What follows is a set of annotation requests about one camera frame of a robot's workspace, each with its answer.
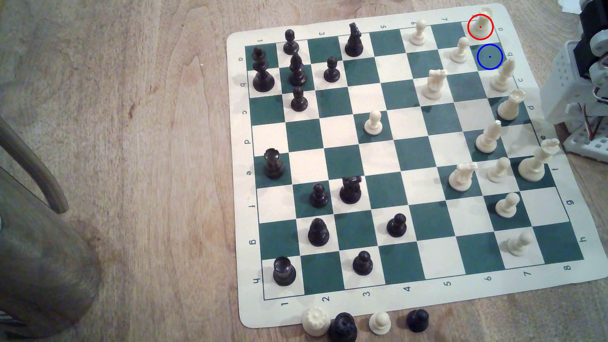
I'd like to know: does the green and white chess mat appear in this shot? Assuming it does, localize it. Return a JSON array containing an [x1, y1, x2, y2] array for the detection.
[[226, 4, 608, 329]]

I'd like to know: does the white queen chess piece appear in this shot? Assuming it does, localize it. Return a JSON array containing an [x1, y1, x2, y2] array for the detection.
[[497, 89, 526, 121]]

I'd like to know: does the black queen chess piece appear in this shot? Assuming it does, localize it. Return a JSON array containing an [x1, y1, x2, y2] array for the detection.
[[329, 313, 358, 342]]

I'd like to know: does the white pawn chess piece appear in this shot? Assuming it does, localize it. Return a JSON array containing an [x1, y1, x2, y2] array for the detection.
[[495, 192, 521, 219], [487, 157, 512, 184], [409, 20, 428, 47], [506, 231, 534, 257], [369, 312, 392, 335], [450, 37, 470, 64], [364, 110, 384, 136]]

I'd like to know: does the white knight chess piece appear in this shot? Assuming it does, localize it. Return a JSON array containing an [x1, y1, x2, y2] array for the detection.
[[422, 69, 448, 101], [448, 162, 478, 193]]

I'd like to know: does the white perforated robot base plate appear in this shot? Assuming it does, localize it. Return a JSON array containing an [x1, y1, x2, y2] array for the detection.
[[563, 124, 608, 163]]

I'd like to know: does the black bishop chess piece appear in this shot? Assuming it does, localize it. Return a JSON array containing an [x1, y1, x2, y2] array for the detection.
[[288, 52, 307, 87]]

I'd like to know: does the black king chess piece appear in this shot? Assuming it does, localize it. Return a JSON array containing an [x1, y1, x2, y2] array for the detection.
[[252, 47, 276, 93]]

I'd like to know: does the white king chess piece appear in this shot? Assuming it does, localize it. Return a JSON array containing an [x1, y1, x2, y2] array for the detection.
[[518, 138, 561, 182]]

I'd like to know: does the brown rounded wooden seat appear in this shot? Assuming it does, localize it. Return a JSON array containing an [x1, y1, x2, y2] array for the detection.
[[0, 166, 103, 339]]

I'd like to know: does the black pawn chess piece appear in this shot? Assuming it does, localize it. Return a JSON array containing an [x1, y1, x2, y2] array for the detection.
[[353, 251, 374, 276], [407, 309, 430, 333], [323, 57, 341, 83], [283, 29, 300, 55], [308, 218, 330, 247], [387, 213, 408, 238], [310, 183, 329, 208], [290, 86, 308, 113]]

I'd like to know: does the red robot cable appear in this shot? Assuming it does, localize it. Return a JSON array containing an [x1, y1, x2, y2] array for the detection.
[[583, 102, 608, 142]]

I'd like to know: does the white rook chess piece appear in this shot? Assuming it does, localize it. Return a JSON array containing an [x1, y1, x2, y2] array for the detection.
[[302, 307, 331, 337], [474, 7, 495, 39]]

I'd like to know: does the black knight chess piece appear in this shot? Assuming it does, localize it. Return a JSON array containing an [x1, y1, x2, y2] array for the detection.
[[339, 175, 363, 205], [344, 22, 364, 58]]

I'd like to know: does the white bishop chess piece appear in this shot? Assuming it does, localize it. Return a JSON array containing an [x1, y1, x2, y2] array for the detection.
[[490, 58, 516, 93], [475, 120, 503, 154]]

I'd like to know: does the black rook chess piece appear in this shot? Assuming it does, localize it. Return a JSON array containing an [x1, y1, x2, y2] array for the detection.
[[263, 148, 285, 180], [273, 256, 297, 287]]

